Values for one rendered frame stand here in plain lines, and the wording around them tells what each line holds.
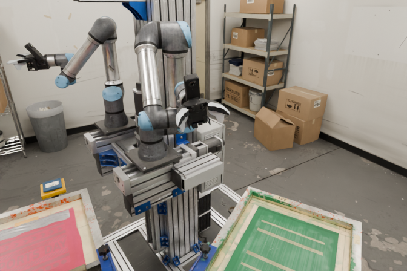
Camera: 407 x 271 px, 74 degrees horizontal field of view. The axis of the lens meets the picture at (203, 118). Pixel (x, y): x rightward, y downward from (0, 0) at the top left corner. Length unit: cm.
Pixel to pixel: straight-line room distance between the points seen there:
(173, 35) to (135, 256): 171
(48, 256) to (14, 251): 17
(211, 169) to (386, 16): 310
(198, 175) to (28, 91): 362
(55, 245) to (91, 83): 347
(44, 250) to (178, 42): 110
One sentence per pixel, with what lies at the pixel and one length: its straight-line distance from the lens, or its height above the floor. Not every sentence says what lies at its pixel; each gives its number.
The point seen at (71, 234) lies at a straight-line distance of 154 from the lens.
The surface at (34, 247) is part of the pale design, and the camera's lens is 155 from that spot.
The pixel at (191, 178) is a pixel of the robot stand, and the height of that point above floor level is 116.
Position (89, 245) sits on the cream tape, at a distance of 145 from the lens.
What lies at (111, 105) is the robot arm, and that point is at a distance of 173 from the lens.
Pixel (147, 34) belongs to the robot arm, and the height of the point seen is 186.
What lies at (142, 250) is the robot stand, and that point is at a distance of 237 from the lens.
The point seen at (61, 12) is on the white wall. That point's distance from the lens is 453.
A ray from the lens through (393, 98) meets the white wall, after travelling 401.
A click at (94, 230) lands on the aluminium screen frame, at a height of 99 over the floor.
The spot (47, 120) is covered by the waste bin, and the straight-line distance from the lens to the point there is 423.
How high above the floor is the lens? 197
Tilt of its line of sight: 23 degrees down
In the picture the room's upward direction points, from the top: straight up
